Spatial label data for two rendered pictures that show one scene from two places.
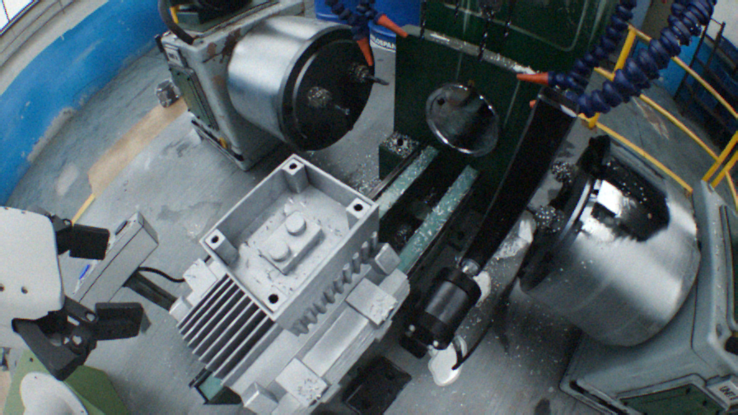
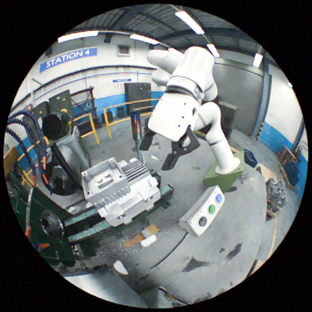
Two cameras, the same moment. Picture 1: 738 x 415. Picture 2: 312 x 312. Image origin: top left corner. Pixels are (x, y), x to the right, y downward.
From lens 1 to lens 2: 0.33 m
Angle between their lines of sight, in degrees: 84
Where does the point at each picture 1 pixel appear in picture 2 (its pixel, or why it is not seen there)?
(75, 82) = not seen: outside the picture
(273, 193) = (100, 195)
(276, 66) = (83, 285)
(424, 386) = not seen: hidden behind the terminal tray
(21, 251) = (160, 118)
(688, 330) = (71, 143)
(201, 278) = (143, 191)
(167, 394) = (193, 194)
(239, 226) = (115, 187)
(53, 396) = (227, 167)
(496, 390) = not seen: hidden behind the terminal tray
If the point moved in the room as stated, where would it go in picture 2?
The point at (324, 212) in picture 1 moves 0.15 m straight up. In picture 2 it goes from (93, 186) to (65, 143)
